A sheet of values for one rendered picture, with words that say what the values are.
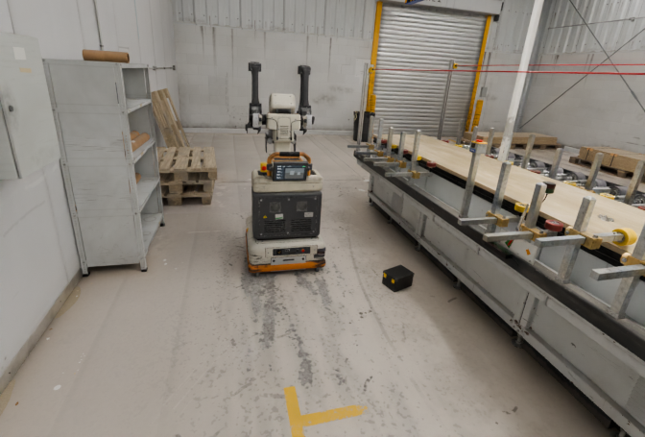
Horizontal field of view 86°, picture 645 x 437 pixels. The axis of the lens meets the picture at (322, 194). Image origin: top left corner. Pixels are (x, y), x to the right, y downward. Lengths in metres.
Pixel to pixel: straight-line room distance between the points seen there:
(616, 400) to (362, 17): 8.80
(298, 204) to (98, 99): 1.52
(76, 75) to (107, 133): 0.39
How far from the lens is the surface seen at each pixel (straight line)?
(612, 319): 1.90
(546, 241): 1.74
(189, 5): 9.14
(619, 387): 2.34
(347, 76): 9.50
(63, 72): 2.81
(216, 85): 9.01
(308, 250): 2.80
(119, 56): 3.25
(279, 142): 2.94
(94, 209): 2.98
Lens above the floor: 1.57
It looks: 19 degrees down
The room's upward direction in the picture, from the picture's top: 4 degrees clockwise
